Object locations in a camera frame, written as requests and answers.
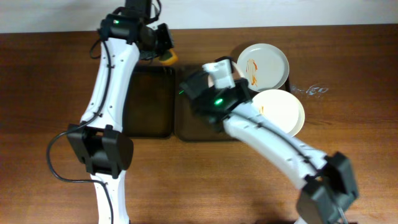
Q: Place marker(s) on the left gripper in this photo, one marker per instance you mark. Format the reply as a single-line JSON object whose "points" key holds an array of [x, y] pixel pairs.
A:
{"points": [[166, 38]]}

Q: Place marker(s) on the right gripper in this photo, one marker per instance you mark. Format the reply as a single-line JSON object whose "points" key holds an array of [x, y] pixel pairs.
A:
{"points": [[193, 86]]}

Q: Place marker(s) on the green yellow sponge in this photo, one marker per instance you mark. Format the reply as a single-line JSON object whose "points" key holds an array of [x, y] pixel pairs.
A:
{"points": [[168, 58]]}

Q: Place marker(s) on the white plate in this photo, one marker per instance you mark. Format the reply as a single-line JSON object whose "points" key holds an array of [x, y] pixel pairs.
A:
{"points": [[282, 109], [237, 73], [264, 66]]}

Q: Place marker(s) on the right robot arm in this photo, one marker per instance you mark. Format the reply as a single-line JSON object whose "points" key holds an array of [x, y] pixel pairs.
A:
{"points": [[327, 183]]}

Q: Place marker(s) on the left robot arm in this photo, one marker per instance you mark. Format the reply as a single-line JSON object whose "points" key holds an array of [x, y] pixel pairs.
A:
{"points": [[98, 140]]}

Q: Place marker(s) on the brown serving tray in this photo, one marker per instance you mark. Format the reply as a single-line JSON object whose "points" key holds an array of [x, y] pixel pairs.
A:
{"points": [[189, 127]]}

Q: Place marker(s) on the black rectangular tray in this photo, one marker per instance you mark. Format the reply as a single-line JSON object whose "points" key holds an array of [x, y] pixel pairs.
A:
{"points": [[149, 105]]}

